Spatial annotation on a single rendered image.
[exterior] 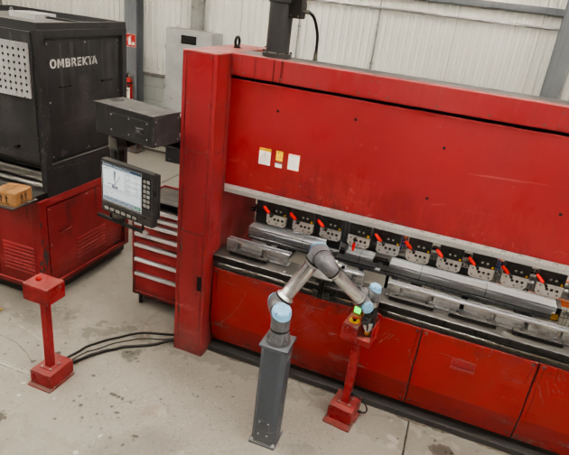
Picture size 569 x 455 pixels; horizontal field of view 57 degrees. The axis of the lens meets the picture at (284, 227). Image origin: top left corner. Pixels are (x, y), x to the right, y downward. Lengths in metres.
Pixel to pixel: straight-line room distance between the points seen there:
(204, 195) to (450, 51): 4.74
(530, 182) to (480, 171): 0.28
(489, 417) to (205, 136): 2.68
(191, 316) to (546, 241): 2.53
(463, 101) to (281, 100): 1.13
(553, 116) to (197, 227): 2.34
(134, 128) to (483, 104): 2.04
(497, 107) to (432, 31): 4.45
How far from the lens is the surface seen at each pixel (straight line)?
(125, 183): 3.49
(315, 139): 3.47
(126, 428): 3.81
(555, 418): 3.98
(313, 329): 3.88
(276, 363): 3.24
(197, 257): 3.89
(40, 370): 4.15
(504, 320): 3.73
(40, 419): 3.96
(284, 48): 3.58
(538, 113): 3.27
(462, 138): 3.31
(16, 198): 4.45
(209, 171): 3.61
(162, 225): 4.43
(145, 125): 3.28
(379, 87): 3.31
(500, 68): 7.60
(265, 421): 3.55
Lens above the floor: 2.68
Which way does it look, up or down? 24 degrees down
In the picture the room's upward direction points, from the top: 7 degrees clockwise
